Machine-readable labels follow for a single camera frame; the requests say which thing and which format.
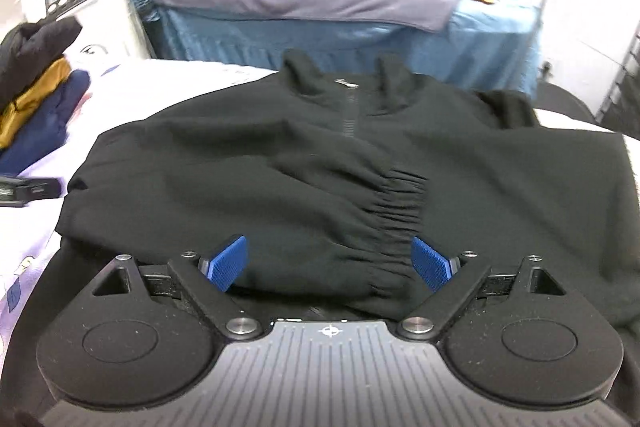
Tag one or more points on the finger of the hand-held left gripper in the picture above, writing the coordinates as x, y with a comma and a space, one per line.
40, 188

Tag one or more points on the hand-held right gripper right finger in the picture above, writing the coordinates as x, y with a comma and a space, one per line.
431, 264

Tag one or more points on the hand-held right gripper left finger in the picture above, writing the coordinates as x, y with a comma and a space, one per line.
227, 263

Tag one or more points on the black zip jacket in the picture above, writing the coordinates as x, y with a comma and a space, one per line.
310, 167

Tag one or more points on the white printed bed sheet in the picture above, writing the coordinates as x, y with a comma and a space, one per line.
30, 232

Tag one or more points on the folded navy garment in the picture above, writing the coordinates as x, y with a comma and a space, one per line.
42, 127

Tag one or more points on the folded mustard garment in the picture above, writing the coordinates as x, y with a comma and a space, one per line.
30, 104

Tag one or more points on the folded black puffer jacket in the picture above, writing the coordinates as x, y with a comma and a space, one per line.
32, 52

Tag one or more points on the black round seat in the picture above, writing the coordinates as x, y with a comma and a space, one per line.
565, 104

